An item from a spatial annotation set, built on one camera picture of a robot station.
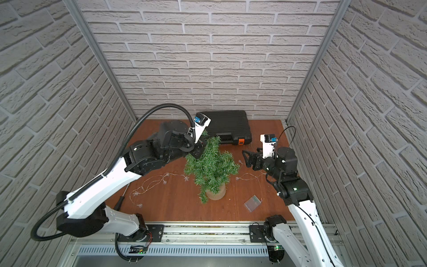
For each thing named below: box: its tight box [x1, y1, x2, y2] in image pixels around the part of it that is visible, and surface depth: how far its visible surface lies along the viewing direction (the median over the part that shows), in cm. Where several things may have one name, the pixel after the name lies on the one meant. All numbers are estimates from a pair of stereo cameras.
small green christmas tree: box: [183, 130, 240, 205], surface depth 66 cm
